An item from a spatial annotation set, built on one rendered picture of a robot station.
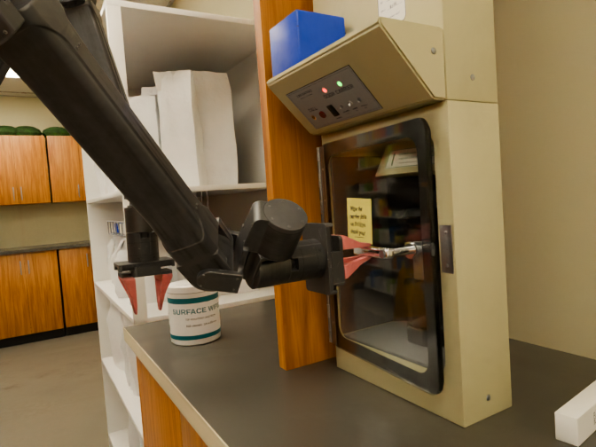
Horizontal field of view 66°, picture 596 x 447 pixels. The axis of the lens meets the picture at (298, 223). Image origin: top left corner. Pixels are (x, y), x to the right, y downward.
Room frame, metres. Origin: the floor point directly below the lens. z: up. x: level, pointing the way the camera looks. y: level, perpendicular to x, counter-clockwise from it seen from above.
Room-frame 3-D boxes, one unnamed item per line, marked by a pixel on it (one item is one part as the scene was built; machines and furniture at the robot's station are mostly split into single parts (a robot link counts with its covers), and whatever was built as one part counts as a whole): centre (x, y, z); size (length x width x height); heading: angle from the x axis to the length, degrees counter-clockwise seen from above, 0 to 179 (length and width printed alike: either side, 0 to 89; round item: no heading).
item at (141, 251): (0.88, 0.30, 1.21); 0.10 x 0.07 x 0.07; 120
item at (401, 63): (0.76, -0.09, 1.46); 0.32 x 0.11 x 0.10; 30
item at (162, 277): (0.89, 0.29, 1.14); 0.07 x 0.07 x 0.09; 30
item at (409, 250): (0.70, -0.13, 1.20); 0.10 x 0.05 x 0.03; 25
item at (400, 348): (0.78, -0.12, 1.19); 0.30 x 0.01 x 0.40; 25
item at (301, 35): (0.84, -0.04, 1.56); 0.10 x 0.10 x 0.09; 30
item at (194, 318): (1.20, 0.29, 1.02); 0.13 x 0.13 x 0.15
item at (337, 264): (0.69, -0.07, 1.20); 0.09 x 0.07 x 0.07; 120
